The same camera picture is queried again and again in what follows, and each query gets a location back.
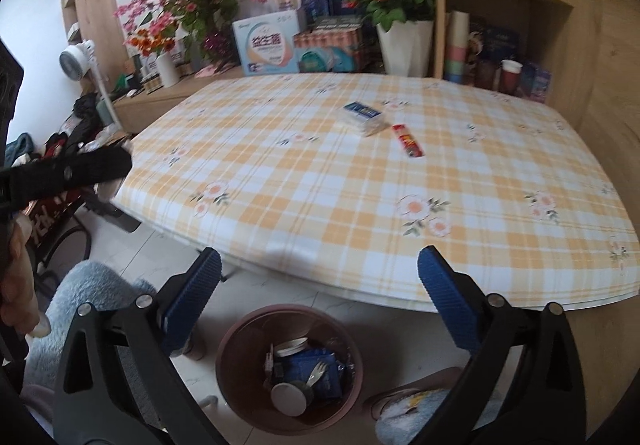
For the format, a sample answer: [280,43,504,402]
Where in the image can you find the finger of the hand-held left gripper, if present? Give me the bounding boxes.
[0,145,133,213]

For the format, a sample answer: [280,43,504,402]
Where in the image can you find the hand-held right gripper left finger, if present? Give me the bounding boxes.
[52,247,233,445]

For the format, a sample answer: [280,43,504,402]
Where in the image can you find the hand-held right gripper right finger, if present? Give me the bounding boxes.
[407,245,586,445]

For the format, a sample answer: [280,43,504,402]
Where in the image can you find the brown plastic bin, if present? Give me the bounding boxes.
[216,305,364,435]

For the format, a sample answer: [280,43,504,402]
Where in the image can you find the beige round lid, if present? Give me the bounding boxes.
[274,337,311,358]

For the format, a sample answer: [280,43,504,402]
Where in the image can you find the blue cardboard box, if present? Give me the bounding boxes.
[277,347,348,401]

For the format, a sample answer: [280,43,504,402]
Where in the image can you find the green paper cup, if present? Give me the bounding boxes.
[270,380,313,417]

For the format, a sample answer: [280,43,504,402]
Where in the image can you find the black plastic fork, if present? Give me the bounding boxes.
[305,360,328,388]

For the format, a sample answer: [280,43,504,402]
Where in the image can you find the person's left hand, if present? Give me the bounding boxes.
[0,218,51,338]

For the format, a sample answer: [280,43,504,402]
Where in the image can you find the red printed bag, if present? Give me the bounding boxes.
[22,190,83,251]

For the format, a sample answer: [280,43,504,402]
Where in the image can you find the pile of clothes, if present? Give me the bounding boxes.
[5,92,131,161]

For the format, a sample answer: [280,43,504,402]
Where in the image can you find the pink slipper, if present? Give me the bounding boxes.
[182,332,208,361]
[362,367,463,421]

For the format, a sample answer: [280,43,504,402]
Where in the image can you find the black case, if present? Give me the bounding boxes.
[87,198,141,232]

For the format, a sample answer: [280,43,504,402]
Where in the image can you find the white standing fan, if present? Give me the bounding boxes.
[59,39,121,131]

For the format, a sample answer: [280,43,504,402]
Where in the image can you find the low wooden cabinet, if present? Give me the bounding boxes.
[112,65,251,136]

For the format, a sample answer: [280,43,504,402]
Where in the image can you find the person's left leg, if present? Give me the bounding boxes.
[22,260,158,391]

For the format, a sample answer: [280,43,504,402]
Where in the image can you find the narrow wooden shelf unit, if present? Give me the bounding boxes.
[59,0,126,96]

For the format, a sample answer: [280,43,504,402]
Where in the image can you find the orange flowers in white vase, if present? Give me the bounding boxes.
[125,20,181,88]

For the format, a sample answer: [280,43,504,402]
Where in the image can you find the small white blue box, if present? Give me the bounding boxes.
[172,48,193,76]

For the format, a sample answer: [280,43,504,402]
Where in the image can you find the small red packet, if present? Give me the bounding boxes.
[391,124,425,158]

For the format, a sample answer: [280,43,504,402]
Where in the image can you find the purple flower bunch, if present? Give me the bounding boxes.
[202,31,233,63]

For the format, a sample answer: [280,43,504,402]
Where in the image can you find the blue white tissue pack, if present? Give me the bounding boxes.
[341,100,392,137]

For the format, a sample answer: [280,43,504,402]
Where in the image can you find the white blue printed box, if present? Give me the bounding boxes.
[231,8,307,77]

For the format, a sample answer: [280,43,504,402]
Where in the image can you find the brown cup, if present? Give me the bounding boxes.
[475,59,501,88]

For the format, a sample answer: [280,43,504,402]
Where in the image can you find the red white paper cup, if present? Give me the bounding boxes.
[500,59,523,93]

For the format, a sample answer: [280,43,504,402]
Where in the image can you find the stack of pastel cups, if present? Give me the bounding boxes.
[444,10,471,85]

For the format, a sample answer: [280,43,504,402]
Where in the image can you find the red rose plant white pot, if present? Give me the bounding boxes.
[340,0,437,77]

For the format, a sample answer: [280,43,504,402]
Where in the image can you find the dark blue gift box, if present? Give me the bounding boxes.
[467,18,521,63]

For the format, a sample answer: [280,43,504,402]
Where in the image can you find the colourful pack of cans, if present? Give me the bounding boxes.
[292,28,365,73]

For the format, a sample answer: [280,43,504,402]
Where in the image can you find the dark blue patterned box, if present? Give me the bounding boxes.
[295,0,331,21]

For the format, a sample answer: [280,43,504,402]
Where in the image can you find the black printed box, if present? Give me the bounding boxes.
[312,15,363,33]

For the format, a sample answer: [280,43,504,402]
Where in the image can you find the small dark box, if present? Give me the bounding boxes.
[327,0,361,18]

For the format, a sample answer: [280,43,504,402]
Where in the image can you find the black chair frame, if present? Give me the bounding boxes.
[30,205,93,276]

